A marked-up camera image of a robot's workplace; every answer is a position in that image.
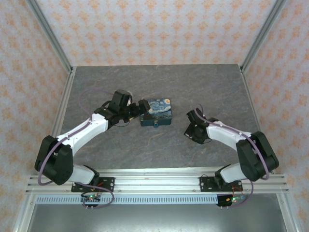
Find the aluminium table side rail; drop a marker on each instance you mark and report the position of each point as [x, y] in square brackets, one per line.
[251, 101]
[64, 101]

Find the aluminium mounting rail beam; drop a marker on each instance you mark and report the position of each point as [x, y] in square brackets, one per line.
[157, 182]

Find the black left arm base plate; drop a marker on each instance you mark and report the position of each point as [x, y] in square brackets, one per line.
[108, 183]

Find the small blue padlock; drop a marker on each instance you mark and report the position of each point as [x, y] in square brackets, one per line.
[156, 125]

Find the starry night printed tin box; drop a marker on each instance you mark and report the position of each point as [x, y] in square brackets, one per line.
[160, 108]

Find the aluminium frame post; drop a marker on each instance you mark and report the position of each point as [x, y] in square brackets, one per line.
[263, 36]
[50, 36]

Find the grey sheet metal tray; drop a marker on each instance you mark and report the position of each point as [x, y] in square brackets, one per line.
[154, 217]

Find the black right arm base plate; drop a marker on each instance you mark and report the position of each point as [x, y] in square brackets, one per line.
[206, 183]

